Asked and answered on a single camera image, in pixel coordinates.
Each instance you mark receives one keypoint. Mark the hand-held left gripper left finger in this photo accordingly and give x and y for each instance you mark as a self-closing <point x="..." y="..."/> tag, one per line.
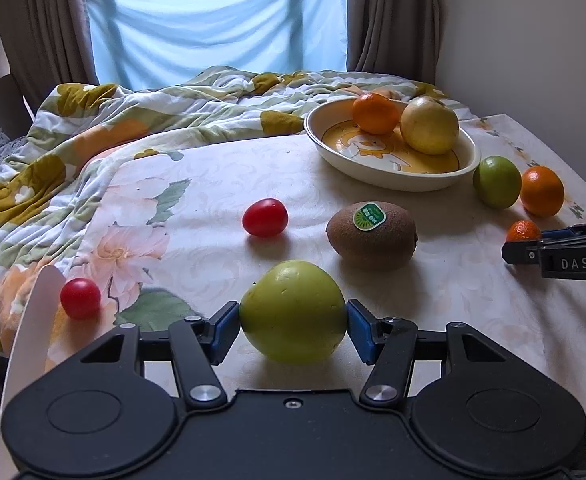
<point x="225" y="331"/>

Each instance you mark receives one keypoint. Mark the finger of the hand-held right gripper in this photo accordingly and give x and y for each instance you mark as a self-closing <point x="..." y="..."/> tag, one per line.
<point x="520" y="254"/>
<point x="558" y="233"/>

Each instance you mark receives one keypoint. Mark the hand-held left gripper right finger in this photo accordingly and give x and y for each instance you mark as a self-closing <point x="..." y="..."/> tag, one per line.
<point x="360" y="332"/>

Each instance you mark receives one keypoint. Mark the small mandarin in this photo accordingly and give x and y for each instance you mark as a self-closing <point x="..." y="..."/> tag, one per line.
<point x="522" y="231"/>

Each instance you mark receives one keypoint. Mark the orange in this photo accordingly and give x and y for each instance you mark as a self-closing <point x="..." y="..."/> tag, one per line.
<point x="542" y="191"/>
<point x="375" y="112"/>

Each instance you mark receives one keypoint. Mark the pale green apple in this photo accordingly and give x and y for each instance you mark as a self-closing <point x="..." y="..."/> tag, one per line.
<point x="293" y="310"/>

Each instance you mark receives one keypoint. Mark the bright green citrus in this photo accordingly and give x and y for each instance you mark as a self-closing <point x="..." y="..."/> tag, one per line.
<point x="497" y="182"/>

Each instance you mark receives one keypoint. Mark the brown kiwi with green sticker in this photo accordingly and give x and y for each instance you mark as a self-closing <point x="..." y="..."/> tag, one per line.
<point x="373" y="247"/>

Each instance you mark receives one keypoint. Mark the oval red cherry tomato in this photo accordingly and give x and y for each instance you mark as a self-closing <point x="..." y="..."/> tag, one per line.
<point x="265" y="217"/>

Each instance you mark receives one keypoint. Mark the round red cherry tomato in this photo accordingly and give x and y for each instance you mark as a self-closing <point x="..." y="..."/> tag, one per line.
<point x="80" y="299"/>

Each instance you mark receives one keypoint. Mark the white oval bowl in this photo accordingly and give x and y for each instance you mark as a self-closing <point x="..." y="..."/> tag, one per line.
<point x="388" y="172"/>

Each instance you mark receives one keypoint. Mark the yellow apple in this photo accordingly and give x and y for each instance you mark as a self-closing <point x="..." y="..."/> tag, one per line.
<point x="430" y="127"/>

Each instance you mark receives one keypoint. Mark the floral tablecloth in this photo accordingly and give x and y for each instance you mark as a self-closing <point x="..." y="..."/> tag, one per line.
<point x="223" y="170"/>

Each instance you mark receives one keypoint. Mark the floral striped blanket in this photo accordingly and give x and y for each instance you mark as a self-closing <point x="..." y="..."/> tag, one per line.
<point x="48" y="160"/>

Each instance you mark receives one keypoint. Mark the brown curtain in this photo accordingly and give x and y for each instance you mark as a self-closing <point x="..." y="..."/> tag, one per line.
<point x="43" y="20"/>
<point x="393" y="15"/>

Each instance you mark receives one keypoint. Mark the light blue window cloth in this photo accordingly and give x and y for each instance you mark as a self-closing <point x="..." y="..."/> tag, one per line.
<point x="213" y="25"/>

